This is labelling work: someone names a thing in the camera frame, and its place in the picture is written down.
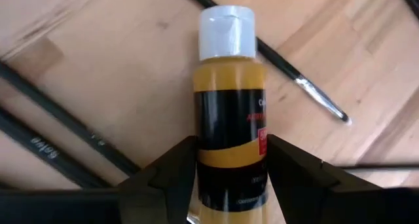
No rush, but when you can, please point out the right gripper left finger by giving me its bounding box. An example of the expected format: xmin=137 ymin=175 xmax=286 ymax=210
xmin=118 ymin=136 xmax=197 ymax=224

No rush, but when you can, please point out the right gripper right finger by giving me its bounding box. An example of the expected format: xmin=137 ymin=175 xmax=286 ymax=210
xmin=267 ymin=134 xmax=387 ymax=224

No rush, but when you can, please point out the small ochre black-label paint bottle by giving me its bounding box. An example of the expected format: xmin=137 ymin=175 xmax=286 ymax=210
xmin=192 ymin=5 xmax=268 ymax=224

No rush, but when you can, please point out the black-handled paintbrush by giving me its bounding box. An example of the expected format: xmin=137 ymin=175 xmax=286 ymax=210
xmin=0 ymin=60 xmax=142 ymax=177
xmin=181 ymin=0 xmax=352 ymax=126
xmin=0 ymin=106 xmax=113 ymax=189

